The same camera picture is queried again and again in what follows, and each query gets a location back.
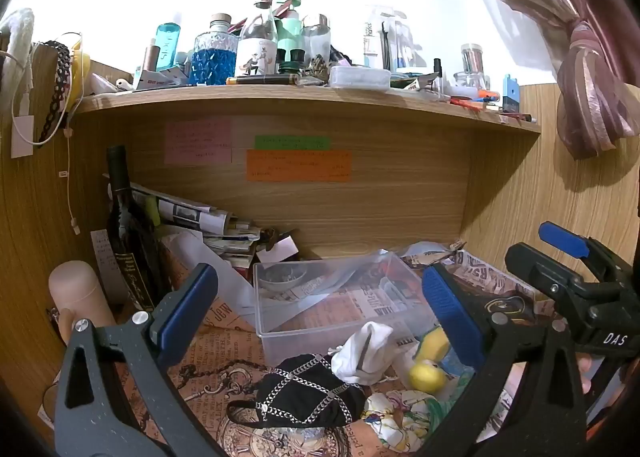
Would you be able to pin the mint green pump bottle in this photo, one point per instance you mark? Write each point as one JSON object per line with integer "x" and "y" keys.
{"x": 289, "y": 32}

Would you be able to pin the clear plastic case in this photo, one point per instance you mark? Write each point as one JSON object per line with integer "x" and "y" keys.
{"x": 359, "y": 77}

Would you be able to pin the small glass bowl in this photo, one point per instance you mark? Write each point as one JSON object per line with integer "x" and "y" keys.
{"x": 284, "y": 277}

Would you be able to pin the vintage printed paper cover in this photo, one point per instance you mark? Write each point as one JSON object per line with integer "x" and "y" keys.
{"x": 215, "y": 377}

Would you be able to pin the white knit cloth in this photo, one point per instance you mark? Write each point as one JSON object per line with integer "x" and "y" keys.
{"x": 17, "y": 44}

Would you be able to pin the pink curtain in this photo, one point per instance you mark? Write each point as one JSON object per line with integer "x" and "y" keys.
{"x": 590, "y": 62}

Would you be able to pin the small blue box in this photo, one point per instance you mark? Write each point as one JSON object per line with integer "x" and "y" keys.
{"x": 511, "y": 93}

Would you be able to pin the green sticky note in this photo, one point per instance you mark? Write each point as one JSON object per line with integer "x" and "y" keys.
{"x": 292, "y": 142}

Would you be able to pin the small glass jar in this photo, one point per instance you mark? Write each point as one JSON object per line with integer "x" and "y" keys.
{"x": 472, "y": 64}

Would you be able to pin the white cardboard box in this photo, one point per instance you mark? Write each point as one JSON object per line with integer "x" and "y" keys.
{"x": 157, "y": 79}

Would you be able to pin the white sock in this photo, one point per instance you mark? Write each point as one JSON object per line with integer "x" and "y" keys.
{"x": 365, "y": 352}

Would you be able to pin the wooden shelf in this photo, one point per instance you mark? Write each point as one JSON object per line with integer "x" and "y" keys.
{"x": 310, "y": 102}

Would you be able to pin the blue faceted glass bottle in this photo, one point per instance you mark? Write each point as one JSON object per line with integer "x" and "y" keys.
{"x": 214, "y": 59}

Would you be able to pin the yellow plush toy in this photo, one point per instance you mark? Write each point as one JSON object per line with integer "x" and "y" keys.
{"x": 427, "y": 374}

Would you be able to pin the clear plastic storage box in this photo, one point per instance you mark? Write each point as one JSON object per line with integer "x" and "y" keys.
{"x": 320, "y": 307}

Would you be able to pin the white paper card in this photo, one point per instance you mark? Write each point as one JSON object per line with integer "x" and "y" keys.
{"x": 280, "y": 249}

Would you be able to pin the clear illustrated-label glass bottle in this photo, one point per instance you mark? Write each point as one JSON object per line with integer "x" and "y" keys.
{"x": 256, "y": 49}

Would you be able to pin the stack of magazines and papers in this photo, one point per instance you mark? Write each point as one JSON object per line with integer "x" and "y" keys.
{"x": 200, "y": 222}

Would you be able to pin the clear blister tool pack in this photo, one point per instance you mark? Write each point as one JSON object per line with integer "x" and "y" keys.
{"x": 387, "y": 39}

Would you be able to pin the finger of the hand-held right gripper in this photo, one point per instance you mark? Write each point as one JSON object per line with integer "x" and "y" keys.
{"x": 537, "y": 264}
{"x": 564, "y": 237}

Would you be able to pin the dark wine bottle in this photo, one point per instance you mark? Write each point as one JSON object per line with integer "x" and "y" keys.
{"x": 125, "y": 232}

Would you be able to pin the pink cylindrical bottle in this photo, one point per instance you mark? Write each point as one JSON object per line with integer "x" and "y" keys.
{"x": 80, "y": 289}

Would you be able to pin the person's right hand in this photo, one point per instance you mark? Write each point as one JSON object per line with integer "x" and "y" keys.
{"x": 585, "y": 374}

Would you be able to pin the yellow plastic object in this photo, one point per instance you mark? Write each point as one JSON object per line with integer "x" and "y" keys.
{"x": 80, "y": 72}

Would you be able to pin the orange sticky note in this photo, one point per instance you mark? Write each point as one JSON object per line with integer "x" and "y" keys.
{"x": 299, "y": 165}

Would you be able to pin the brown pen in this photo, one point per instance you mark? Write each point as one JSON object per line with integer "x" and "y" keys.
{"x": 262, "y": 80}

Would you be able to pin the teal plastic bottle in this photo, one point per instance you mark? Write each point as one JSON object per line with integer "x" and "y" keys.
{"x": 167, "y": 47}

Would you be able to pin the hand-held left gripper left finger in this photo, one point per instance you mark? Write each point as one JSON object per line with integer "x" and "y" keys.
{"x": 186, "y": 311}

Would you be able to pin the pink sticky note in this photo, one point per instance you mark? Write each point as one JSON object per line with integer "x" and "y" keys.
{"x": 198, "y": 141}

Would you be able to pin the black lace headband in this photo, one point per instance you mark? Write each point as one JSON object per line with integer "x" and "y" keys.
{"x": 59, "y": 82}

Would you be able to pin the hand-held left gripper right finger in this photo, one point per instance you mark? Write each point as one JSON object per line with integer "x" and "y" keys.
{"x": 449, "y": 311}

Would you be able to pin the floral fabric scrunchie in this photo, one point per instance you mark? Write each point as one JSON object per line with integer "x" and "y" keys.
{"x": 400, "y": 419}

